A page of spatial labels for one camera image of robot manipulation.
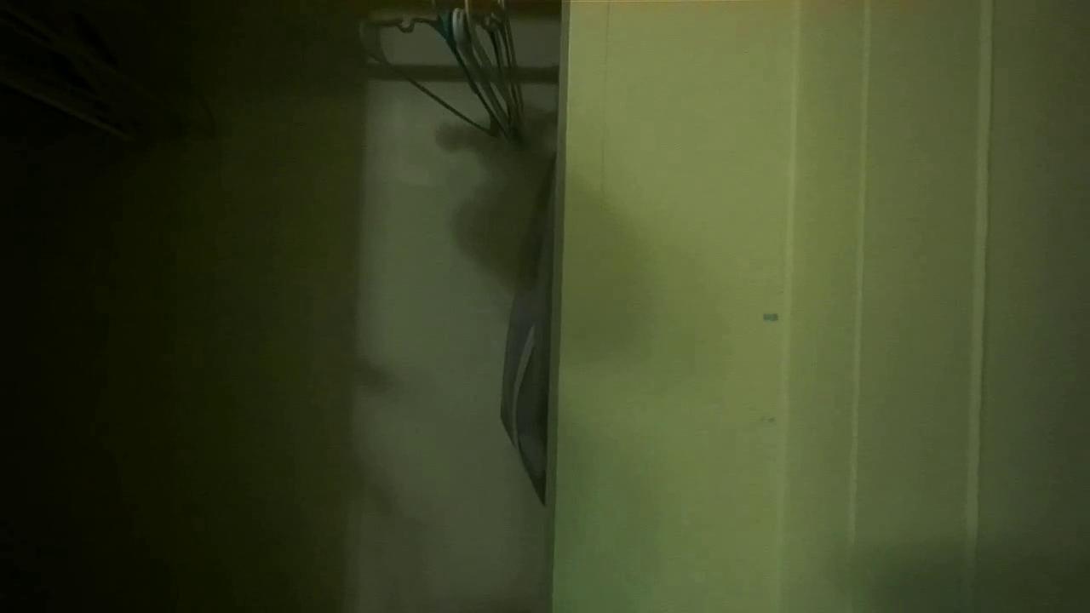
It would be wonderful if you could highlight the teal wire coat hanger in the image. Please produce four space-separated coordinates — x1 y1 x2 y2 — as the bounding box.
441 0 510 135

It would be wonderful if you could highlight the grey hanging garment bag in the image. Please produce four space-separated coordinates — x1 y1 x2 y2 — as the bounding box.
497 149 560 504

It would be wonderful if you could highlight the closet hanging rod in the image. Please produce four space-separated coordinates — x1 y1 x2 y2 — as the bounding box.
362 60 560 86

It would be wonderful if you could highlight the dark slatted panel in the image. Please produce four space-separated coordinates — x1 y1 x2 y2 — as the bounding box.
0 0 145 143

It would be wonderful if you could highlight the pale wire coat hanger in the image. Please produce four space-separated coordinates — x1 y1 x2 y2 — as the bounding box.
378 9 529 145

